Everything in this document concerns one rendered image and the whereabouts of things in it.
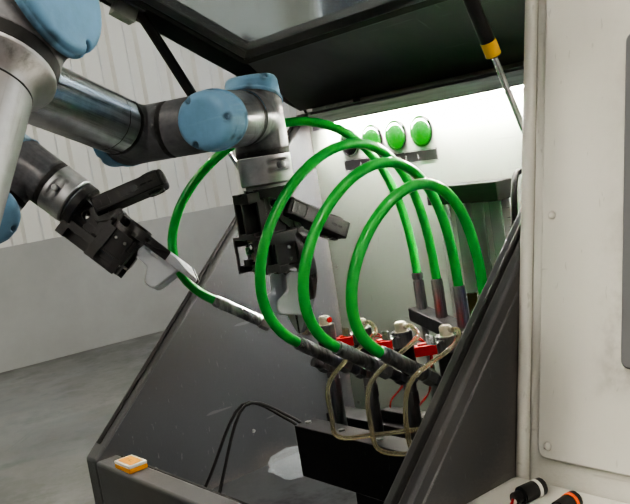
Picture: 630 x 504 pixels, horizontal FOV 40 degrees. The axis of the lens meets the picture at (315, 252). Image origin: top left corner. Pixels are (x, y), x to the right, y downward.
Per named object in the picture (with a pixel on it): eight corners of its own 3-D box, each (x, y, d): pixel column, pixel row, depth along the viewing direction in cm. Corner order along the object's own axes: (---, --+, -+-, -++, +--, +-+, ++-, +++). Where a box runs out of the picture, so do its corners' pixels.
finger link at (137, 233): (168, 265, 128) (123, 231, 130) (176, 255, 129) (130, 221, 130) (161, 260, 124) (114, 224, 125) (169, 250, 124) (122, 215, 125)
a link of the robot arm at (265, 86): (209, 81, 117) (237, 81, 125) (223, 162, 119) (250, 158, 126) (261, 70, 114) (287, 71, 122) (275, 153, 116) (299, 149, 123)
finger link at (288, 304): (274, 340, 122) (263, 276, 121) (307, 330, 126) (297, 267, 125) (288, 342, 120) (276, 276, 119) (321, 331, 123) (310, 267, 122)
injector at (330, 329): (323, 467, 129) (300, 329, 127) (348, 456, 132) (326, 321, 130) (335, 471, 127) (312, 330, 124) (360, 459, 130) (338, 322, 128)
